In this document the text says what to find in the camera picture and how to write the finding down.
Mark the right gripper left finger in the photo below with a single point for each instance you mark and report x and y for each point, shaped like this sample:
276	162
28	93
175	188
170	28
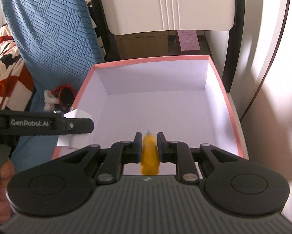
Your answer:
104	166

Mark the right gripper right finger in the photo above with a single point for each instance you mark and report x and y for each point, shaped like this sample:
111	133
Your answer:
192	164

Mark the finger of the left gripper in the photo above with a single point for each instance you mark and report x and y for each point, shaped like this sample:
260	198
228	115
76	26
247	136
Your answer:
77	126

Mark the red black mesh headset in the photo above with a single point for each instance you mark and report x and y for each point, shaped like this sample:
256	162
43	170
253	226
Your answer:
65	95

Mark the yellow handled screwdriver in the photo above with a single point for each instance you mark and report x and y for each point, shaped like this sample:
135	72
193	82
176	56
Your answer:
150	159

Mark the white fluffy plush toy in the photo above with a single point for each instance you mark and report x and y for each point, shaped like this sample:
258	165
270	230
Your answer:
50	101

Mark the person's left hand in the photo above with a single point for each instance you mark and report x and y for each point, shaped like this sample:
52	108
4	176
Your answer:
7	172

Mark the red white black blanket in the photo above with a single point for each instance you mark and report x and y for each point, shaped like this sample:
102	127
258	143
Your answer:
16	83

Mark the pink white storage box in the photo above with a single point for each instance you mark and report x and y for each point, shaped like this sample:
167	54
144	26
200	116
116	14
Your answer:
181	97

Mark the blue textured sofa cover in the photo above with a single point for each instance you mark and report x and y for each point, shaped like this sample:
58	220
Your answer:
56	40

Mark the brown cardboard box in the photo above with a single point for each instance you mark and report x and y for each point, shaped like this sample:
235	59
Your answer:
142	45

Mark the pink printed carton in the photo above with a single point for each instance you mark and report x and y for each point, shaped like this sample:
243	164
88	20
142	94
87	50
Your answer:
188	40

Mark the white cabinet board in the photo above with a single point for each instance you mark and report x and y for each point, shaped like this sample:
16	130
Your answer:
135	16

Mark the black metal frame post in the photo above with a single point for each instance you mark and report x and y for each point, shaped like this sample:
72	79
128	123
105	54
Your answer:
234	45

